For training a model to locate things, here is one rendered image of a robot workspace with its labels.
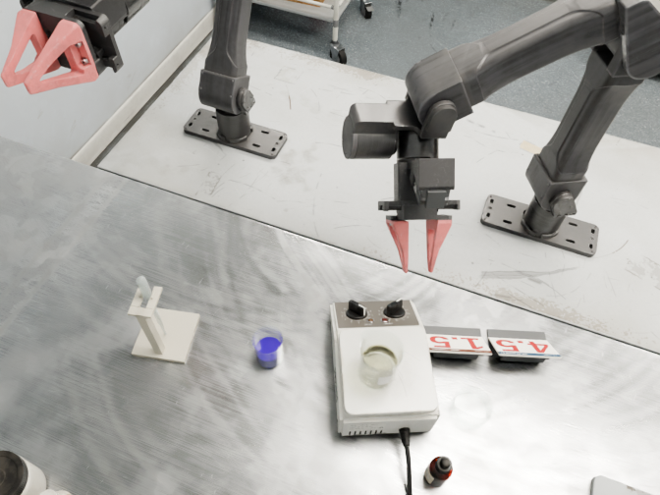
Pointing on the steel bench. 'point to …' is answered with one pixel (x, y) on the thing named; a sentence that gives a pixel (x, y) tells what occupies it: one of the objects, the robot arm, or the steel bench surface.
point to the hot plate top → (421, 366)
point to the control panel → (375, 315)
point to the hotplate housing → (361, 425)
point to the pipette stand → (145, 345)
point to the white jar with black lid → (20, 475)
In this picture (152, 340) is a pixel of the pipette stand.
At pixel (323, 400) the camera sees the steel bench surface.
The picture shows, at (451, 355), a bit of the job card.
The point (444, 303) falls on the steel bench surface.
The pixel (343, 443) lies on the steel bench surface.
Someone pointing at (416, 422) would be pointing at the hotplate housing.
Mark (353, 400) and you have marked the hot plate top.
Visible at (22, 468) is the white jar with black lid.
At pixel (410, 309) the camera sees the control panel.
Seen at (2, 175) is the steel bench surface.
